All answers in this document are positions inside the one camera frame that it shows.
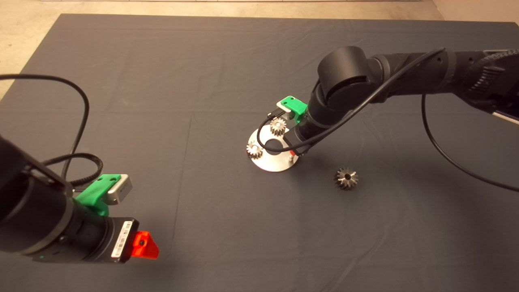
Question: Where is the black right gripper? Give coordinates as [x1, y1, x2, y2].
[283, 122, 321, 157]

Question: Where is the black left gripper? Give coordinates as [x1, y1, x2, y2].
[103, 217, 160, 263]

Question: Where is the large steel gear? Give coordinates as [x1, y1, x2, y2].
[333, 167, 359, 191]

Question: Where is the small bright steel gear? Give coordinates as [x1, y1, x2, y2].
[270, 118, 287, 137]
[246, 141, 264, 159]

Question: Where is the round metal plate with hole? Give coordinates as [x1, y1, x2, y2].
[247, 126, 300, 173]

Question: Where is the dark grey table cloth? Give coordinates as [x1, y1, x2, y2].
[0, 14, 519, 292]

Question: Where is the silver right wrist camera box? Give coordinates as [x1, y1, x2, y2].
[277, 101, 293, 120]

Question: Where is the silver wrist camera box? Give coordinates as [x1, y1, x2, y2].
[105, 174, 133, 205]
[277, 101, 293, 120]

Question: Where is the green right camera mount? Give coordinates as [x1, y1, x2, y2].
[281, 96, 309, 124]

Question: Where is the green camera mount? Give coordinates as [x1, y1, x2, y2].
[281, 96, 309, 124]
[75, 174, 122, 217]

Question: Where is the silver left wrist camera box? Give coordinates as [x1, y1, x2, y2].
[105, 174, 133, 205]

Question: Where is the green left camera mount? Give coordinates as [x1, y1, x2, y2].
[75, 174, 122, 217]

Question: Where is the corrugated black left arm cable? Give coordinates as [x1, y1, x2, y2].
[41, 153, 104, 188]

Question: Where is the smooth black left arm cable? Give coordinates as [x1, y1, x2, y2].
[0, 74, 90, 181]

